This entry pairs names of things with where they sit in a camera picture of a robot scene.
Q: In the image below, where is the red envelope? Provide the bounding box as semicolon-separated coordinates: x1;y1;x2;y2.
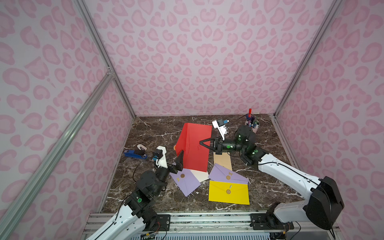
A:
175;123;212;172

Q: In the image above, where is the lilac envelope with butterfly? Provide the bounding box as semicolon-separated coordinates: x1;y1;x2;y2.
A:
170;169;201;197

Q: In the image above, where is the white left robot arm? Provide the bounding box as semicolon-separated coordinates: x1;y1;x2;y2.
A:
88;151;184;240

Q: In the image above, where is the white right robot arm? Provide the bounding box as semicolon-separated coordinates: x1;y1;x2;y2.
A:
200;126;345;231

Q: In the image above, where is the tan kraft envelope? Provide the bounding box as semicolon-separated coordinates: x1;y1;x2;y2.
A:
213;153;232;170

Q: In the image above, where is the cream white envelope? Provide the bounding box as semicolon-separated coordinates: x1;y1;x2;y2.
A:
190;170;209;183

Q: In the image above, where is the yellow envelope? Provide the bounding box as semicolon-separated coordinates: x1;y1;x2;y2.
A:
209;181;250;205

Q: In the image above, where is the white tape dispenser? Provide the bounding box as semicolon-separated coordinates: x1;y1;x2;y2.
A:
137;144;147;151

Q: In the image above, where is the pink pen cup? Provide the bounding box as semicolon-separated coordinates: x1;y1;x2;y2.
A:
246;119;260;133

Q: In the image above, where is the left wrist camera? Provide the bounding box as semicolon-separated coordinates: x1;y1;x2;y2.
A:
152;146;168;169

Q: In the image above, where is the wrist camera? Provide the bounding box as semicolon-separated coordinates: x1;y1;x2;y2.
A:
152;146;168;169
212;119;229;141

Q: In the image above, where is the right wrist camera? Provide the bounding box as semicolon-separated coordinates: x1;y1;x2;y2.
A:
212;119;229;141

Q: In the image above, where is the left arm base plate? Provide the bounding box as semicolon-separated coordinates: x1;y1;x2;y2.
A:
141;214;171;232

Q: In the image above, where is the aluminium mounting rail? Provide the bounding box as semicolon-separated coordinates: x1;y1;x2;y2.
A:
80;209;343;240

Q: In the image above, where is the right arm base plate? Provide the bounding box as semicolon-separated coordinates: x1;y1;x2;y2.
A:
250;213;295;232

